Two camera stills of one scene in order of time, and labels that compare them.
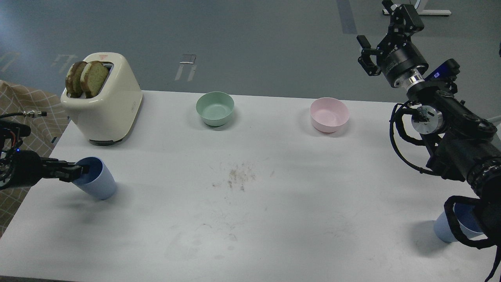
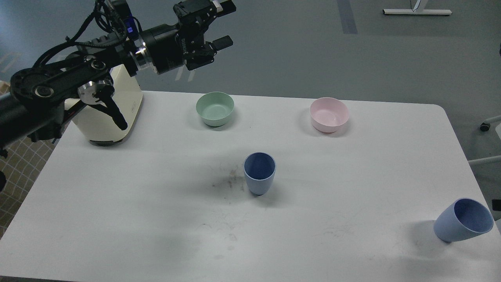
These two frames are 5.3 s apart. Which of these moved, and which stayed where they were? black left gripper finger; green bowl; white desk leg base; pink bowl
Moved: black left gripper finger
Stayed: green bowl; pink bowl; white desk leg base
